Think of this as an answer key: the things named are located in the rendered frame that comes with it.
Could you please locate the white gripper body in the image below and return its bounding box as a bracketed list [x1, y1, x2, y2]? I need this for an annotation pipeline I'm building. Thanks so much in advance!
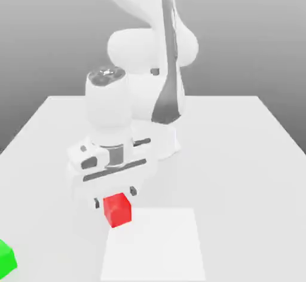
[71, 157, 158, 201]

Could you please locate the small red cube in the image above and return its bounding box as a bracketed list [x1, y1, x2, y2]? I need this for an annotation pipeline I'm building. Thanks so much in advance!
[102, 192, 133, 229]

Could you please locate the small green cube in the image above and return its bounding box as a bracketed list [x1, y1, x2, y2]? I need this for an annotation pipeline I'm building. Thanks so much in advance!
[0, 238, 18, 278]

